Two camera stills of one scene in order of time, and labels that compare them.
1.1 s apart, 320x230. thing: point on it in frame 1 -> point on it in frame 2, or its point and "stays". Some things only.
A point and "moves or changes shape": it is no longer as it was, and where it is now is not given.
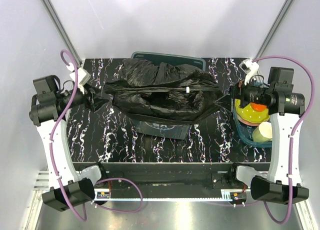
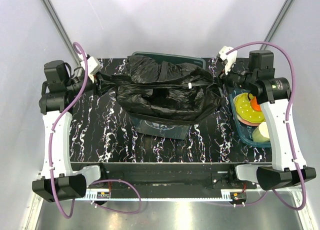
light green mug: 263,133 stays
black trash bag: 158,91 moves or changes shape
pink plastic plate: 247,122 stays
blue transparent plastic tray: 245,132 stays
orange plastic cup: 257,107 stays
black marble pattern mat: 104,136 stays
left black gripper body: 80,98 -> 92,84
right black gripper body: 248,93 -> 233,80
